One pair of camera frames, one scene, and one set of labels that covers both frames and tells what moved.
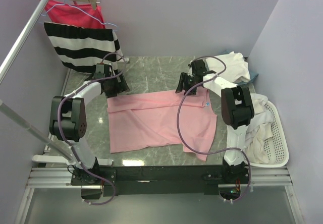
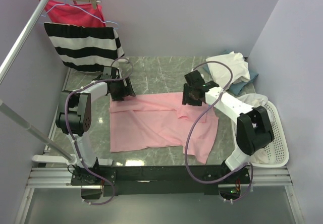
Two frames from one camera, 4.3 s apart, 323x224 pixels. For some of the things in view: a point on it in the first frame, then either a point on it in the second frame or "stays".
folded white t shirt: x=236 y=70 stays
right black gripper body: x=190 y=81 -> x=188 y=97
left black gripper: x=121 y=87 -> x=127 y=91
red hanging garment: x=77 y=15 stays
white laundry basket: x=276 y=147 stays
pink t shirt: x=146 y=119 stays
